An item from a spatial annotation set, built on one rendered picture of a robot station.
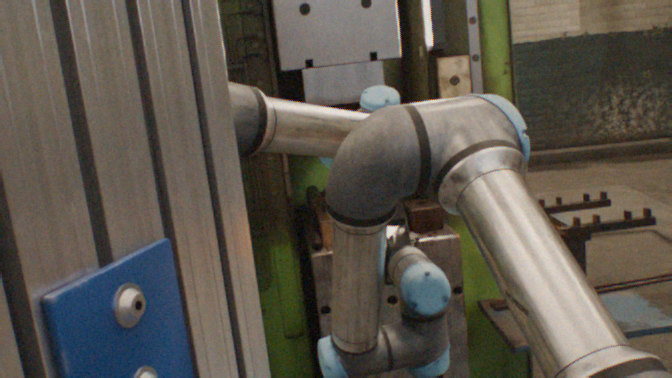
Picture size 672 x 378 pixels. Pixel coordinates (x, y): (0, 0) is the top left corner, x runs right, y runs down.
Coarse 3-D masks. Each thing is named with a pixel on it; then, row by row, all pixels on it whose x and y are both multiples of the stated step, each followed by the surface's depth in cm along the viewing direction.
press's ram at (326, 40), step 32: (288, 0) 147; (320, 0) 148; (352, 0) 148; (384, 0) 149; (288, 32) 148; (320, 32) 149; (352, 32) 150; (384, 32) 151; (288, 64) 149; (320, 64) 150
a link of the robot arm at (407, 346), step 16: (416, 320) 100; (432, 320) 99; (400, 336) 100; (416, 336) 100; (432, 336) 100; (448, 336) 103; (400, 352) 99; (416, 352) 99; (432, 352) 100; (448, 352) 103; (400, 368) 101; (416, 368) 101; (432, 368) 101; (448, 368) 103
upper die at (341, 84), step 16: (352, 64) 151; (368, 64) 152; (304, 80) 151; (320, 80) 151; (336, 80) 151; (352, 80) 152; (368, 80) 152; (304, 96) 152; (320, 96) 152; (336, 96) 152; (352, 96) 152
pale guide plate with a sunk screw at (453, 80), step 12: (444, 60) 166; (456, 60) 166; (468, 60) 166; (444, 72) 166; (456, 72) 166; (468, 72) 167; (444, 84) 167; (456, 84) 168; (468, 84) 167; (444, 96) 167; (456, 96) 167
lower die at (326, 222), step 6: (324, 192) 195; (324, 198) 187; (324, 204) 179; (318, 210) 171; (318, 216) 164; (324, 216) 163; (318, 222) 167; (324, 222) 157; (330, 222) 157; (318, 228) 171; (324, 228) 157; (330, 228) 158; (324, 234) 158; (330, 234) 158; (324, 240) 158; (330, 240) 158; (324, 246) 158
